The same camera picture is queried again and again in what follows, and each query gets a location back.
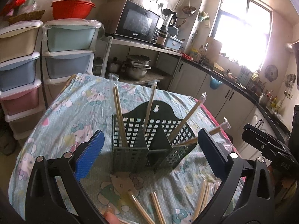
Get chopstick pair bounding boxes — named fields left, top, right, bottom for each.
left=168, top=93, right=207, bottom=142
left=177, top=118, right=231, bottom=146
left=143, top=79, right=159, bottom=135
left=150, top=192, right=166, bottom=224
left=108, top=73, right=128, bottom=147
left=128, top=191, right=155, bottom=224

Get white kitchen cabinets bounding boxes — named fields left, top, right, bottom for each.
left=169, top=60, right=288, bottom=157

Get kitchen window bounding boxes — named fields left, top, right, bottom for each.
left=211, top=0, right=272, bottom=72

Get left hand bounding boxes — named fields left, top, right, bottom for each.
left=103, top=209, right=121, bottom=224

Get chopstick pair on table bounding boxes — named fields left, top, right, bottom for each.
left=177, top=118, right=231, bottom=146
left=150, top=192, right=166, bottom=224
left=128, top=191, right=155, bottom=224
left=168, top=93, right=207, bottom=142

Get floral blue tablecloth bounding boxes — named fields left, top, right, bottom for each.
left=7, top=73, right=246, bottom=224

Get blue hanging cabinet bin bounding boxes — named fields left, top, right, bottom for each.
left=209, top=75, right=223, bottom=90

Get green plastic utensil basket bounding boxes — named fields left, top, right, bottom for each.
left=112, top=100, right=196, bottom=173

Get small steel pot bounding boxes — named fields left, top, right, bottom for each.
left=107, top=57, right=123, bottom=73

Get right plastic drawer tower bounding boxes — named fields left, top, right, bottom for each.
left=41, top=19, right=105, bottom=106

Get plastic drawer tower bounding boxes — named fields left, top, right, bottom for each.
left=1, top=20, right=45, bottom=141
left=41, top=19, right=105, bottom=106

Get left plastic drawer tower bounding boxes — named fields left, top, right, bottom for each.
left=1, top=20, right=45, bottom=141

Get stacked steel pots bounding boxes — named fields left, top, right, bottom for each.
left=125, top=55, right=151, bottom=80

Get blender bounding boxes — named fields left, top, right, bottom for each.
left=156, top=9, right=177, bottom=48

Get metal shelf rack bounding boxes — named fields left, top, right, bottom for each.
left=96, top=36, right=182, bottom=85

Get red plastic basin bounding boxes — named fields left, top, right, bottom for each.
left=51, top=0, right=96, bottom=20

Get black microwave oven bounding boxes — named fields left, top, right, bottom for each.
left=113, top=0, right=163, bottom=44

